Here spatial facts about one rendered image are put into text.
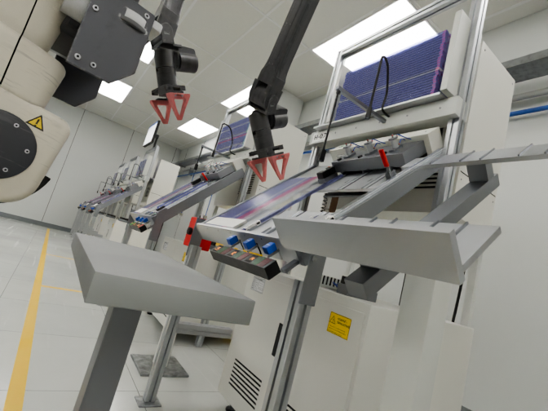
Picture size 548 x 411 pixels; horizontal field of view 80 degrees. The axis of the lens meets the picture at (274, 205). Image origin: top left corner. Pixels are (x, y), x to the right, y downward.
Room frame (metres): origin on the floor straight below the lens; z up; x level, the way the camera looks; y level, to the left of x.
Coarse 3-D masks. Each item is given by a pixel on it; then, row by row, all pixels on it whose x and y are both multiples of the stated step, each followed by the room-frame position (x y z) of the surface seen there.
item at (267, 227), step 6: (270, 210) 1.22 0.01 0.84; (288, 210) 1.14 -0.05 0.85; (300, 210) 1.08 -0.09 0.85; (258, 216) 1.21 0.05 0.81; (294, 216) 1.05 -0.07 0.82; (300, 216) 1.03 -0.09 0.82; (306, 216) 1.01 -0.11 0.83; (312, 216) 0.99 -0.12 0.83; (252, 222) 1.17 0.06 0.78; (264, 222) 1.11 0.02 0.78; (270, 222) 1.10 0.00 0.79; (240, 228) 1.16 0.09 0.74; (252, 228) 1.09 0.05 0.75; (258, 228) 1.08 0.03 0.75; (264, 228) 1.06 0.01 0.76; (270, 228) 1.02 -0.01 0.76; (276, 234) 0.97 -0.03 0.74
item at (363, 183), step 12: (324, 168) 1.56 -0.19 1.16; (336, 180) 1.26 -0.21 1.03; (348, 180) 1.20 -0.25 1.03; (360, 180) 1.14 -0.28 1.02; (372, 180) 1.09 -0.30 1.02; (384, 180) 1.04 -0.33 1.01; (300, 192) 1.34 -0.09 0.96; (336, 192) 1.27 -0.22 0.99; (348, 192) 1.21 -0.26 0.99; (360, 192) 1.16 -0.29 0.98
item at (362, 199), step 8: (432, 152) 0.78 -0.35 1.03; (440, 152) 0.78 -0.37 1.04; (424, 160) 0.75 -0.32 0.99; (408, 168) 0.73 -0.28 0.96; (416, 168) 0.74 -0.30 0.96; (400, 176) 0.71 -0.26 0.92; (384, 184) 0.68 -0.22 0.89; (392, 184) 0.70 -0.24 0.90; (368, 192) 0.67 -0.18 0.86; (376, 192) 0.67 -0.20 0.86; (360, 200) 0.65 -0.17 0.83; (344, 208) 0.63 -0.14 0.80; (352, 208) 0.64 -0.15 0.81; (336, 216) 0.62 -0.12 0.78
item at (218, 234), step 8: (200, 224) 1.34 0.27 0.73; (208, 224) 1.29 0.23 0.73; (208, 232) 1.31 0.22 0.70; (216, 232) 1.23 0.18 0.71; (224, 232) 1.16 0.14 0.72; (232, 232) 1.10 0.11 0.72; (240, 232) 1.05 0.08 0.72; (248, 232) 1.01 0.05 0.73; (256, 232) 0.98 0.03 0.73; (208, 240) 1.35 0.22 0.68; (216, 240) 1.27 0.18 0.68; (224, 240) 1.20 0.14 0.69; (240, 240) 1.09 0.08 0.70; (256, 240) 0.98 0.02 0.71; (264, 240) 0.94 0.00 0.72; (272, 240) 0.90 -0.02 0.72; (240, 248) 1.12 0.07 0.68; (256, 248) 1.01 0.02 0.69; (280, 248) 0.89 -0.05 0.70; (272, 256) 0.95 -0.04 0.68; (280, 256) 0.91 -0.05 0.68; (288, 256) 0.88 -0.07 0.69; (296, 256) 0.84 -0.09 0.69
